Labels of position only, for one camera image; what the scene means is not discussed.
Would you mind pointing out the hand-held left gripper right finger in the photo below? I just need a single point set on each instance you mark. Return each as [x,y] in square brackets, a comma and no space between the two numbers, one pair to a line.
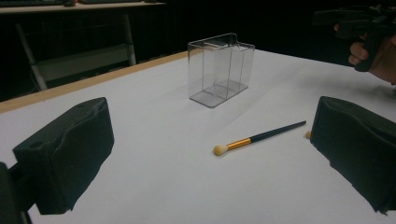
[358,146]

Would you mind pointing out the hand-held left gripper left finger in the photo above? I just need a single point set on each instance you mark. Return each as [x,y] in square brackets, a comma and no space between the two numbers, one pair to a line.
[68,155]

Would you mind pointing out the black gold makeup brush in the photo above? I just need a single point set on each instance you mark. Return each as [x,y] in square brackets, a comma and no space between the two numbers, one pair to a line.
[308,135]
[271,132]

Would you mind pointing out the clear acrylic organizer box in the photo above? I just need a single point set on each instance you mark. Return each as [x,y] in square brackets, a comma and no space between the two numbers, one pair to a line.
[211,62]

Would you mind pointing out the white table sheet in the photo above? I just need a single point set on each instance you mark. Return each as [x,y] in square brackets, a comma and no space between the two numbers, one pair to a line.
[155,174]

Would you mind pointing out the grey metal stand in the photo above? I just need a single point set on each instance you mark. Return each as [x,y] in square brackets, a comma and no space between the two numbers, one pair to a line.
[84,59]

